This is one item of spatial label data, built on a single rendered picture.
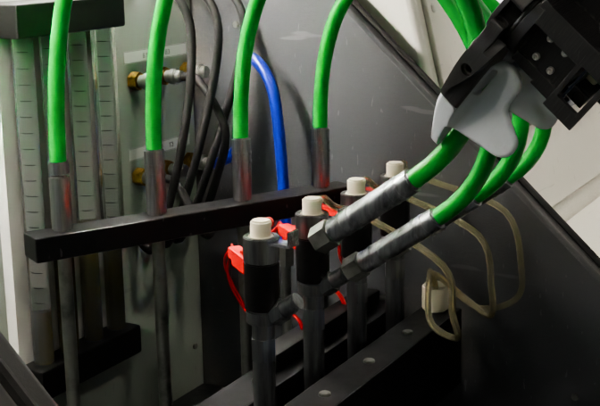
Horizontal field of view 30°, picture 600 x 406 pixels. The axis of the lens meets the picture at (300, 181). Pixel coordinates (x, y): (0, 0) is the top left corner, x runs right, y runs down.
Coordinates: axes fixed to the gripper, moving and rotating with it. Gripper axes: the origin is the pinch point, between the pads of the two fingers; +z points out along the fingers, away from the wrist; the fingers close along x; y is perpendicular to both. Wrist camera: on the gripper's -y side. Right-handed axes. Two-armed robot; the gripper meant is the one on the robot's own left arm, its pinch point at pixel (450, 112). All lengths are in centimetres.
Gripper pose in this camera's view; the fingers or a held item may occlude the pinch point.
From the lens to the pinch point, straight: 76.9
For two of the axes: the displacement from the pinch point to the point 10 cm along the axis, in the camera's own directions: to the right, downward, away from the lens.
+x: 6.6, -3.8, 6.5
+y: 6.5, 7.3, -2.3
